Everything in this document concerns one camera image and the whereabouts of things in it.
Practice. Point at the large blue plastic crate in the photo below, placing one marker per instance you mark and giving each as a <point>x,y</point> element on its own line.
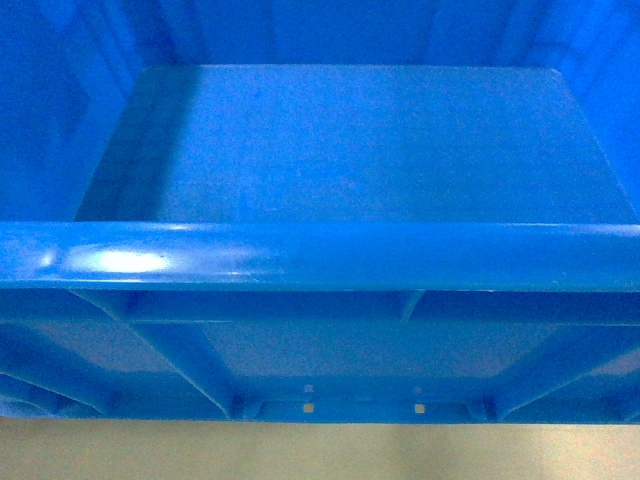
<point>320,211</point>

